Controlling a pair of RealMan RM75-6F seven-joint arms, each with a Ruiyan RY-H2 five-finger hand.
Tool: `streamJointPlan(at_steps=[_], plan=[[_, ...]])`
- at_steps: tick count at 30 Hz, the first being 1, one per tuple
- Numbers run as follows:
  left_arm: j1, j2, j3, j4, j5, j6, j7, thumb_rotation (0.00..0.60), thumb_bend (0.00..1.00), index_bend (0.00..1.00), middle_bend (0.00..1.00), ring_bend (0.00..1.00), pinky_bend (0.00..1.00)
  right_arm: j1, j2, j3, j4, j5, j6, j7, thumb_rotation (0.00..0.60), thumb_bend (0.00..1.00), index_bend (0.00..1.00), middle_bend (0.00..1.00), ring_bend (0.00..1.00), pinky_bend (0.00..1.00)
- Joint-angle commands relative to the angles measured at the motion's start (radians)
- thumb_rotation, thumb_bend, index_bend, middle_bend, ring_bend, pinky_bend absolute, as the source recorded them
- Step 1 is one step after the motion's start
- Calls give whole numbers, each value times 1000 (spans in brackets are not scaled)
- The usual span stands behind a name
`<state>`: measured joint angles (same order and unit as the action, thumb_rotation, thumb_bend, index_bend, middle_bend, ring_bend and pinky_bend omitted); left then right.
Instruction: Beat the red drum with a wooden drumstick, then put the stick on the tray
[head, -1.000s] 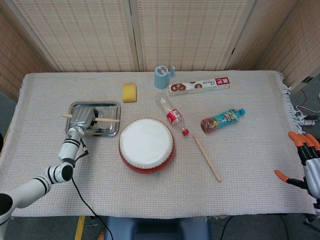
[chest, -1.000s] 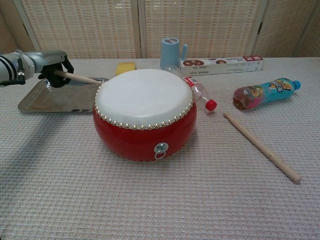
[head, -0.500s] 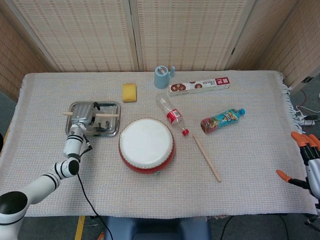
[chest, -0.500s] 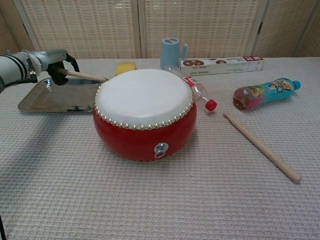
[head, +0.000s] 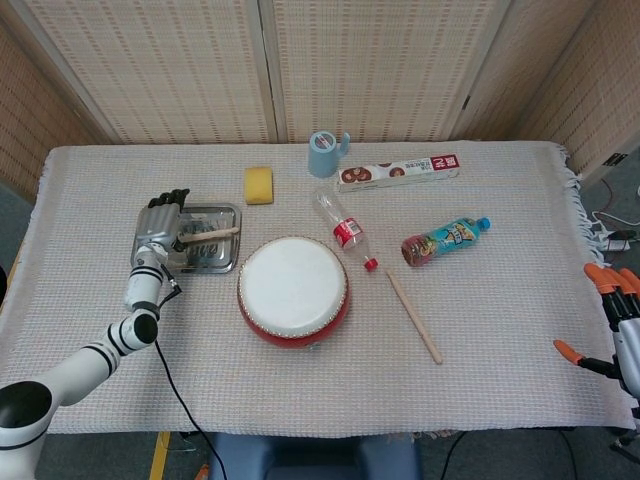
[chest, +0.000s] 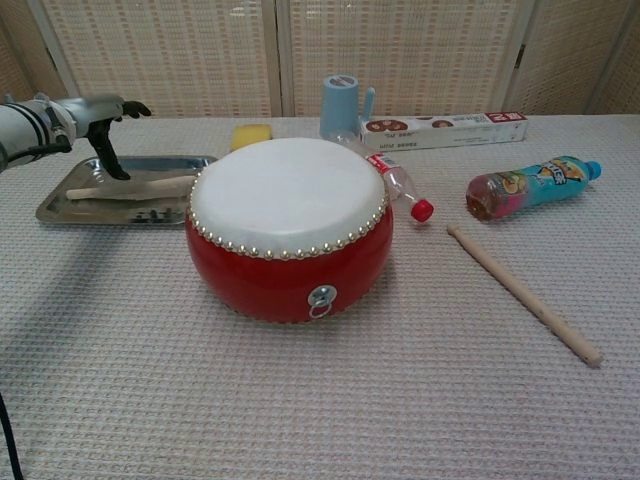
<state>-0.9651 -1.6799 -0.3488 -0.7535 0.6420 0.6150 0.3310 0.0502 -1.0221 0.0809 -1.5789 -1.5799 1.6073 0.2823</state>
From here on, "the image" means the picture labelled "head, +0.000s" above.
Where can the orange-tipped right robot hand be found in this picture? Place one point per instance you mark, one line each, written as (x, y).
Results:
(629, 345)

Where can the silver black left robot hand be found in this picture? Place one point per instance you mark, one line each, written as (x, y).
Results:
(157, 225)

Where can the wooden drumstick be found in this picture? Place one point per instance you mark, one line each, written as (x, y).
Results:
(215, 233)
(415, 320)

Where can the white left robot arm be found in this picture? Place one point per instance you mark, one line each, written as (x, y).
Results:
(142, 287)

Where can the stainless steel tray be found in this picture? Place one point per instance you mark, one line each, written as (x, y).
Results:
(220, 260)

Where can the red drum white head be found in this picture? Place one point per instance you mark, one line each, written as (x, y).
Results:
(292, 285)

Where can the white power strip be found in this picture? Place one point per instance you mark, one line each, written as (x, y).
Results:
(617, 245)

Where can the yellow sponge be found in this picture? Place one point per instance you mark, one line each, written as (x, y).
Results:
(259, 186)

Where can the white woven tablecloth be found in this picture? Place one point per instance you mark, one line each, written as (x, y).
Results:
(500, 325)

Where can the bamboo folding screen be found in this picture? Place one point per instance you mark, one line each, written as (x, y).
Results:
(175, 75)

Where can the light blue mug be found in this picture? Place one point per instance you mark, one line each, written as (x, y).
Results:
(321, 157)

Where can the empty clear bottle red label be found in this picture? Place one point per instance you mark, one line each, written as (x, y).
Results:
(347, 232)

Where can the colourful drink bottle blue cap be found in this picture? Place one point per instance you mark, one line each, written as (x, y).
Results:
(440, 242)

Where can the long white cookie-print box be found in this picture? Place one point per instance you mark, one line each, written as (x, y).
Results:
(400, 172)

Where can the blue padded seat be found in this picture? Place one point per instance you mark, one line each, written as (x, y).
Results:
(310, 457)

